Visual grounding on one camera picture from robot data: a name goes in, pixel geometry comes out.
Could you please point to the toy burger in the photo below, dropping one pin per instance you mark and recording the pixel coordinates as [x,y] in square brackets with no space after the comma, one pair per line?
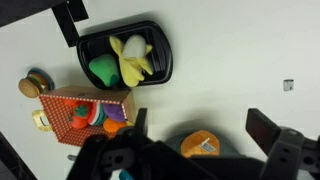
[31,85]

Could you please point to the toy watermelon slice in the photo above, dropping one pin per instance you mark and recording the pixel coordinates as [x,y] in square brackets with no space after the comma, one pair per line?
[96,115]

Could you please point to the yellow banana plush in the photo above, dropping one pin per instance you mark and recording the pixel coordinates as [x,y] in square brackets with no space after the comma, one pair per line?
[131,66]

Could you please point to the black plastic tray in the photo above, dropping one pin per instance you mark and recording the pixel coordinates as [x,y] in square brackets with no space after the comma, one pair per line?
[160,53]

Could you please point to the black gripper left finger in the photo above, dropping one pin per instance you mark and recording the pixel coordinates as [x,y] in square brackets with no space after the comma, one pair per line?
[110,156]

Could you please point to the red toy tomato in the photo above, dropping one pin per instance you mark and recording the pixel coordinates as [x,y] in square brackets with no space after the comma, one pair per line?
[80,115]

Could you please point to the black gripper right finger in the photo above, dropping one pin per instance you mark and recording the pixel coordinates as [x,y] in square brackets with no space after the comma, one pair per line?
[283,150]

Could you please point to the green pear plush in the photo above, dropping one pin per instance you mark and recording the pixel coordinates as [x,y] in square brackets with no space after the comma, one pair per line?
[105,68]

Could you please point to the orange pineapple plush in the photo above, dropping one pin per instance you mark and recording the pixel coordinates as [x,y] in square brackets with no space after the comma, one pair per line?
[193,143]

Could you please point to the small metal screw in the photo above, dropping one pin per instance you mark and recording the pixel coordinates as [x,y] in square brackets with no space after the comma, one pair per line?
[288,85]

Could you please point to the purple plush fruit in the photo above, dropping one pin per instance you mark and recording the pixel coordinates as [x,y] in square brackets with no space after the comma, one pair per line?
[114,111]

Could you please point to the black table bracket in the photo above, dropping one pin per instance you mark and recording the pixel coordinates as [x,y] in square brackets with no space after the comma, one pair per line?
[68,23]

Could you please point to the orange plush fruit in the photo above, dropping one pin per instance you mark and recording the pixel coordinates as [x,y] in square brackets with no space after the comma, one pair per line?
[113,126]

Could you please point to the teal toy frying pan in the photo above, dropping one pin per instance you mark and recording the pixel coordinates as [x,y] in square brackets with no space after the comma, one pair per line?
[126,175]

